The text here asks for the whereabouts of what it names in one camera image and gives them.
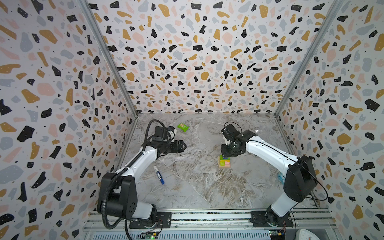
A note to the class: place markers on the blue marker pen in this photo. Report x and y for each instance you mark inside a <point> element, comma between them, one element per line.
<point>159,175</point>

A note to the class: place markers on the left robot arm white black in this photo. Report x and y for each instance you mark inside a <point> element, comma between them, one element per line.
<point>118,193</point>

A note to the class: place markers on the white object bottom right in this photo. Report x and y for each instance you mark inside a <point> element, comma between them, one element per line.
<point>304,234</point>

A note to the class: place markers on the blue monster toy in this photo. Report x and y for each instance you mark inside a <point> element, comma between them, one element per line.
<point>281,178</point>

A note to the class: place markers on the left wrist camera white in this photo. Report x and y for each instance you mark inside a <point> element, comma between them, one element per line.
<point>170,134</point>

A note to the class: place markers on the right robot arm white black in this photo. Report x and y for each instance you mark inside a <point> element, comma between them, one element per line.
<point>299,173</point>

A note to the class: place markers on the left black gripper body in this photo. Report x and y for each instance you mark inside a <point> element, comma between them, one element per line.
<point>170,147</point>

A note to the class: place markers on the green snack packet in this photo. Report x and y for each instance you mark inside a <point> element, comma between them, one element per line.
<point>183,127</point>

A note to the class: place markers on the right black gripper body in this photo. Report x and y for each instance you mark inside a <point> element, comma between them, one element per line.
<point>227,151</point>

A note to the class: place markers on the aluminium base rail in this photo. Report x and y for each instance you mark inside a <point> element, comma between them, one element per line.
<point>216,224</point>

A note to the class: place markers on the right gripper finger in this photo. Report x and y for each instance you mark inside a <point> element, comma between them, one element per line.
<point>227,151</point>
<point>228,132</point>

